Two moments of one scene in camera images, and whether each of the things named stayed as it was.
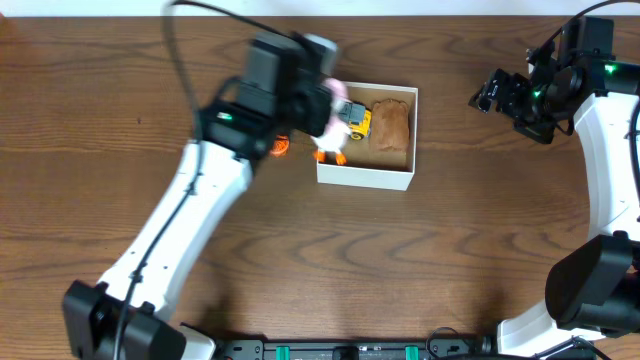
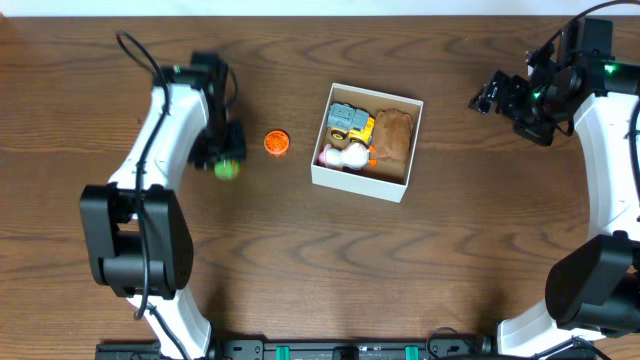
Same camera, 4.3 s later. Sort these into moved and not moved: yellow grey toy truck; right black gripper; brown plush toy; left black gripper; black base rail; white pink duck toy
Moved: brown plush toy; white pink duck toy; left black gripper
Not moved: yellow grey toy truck; right black gripper; black base rail
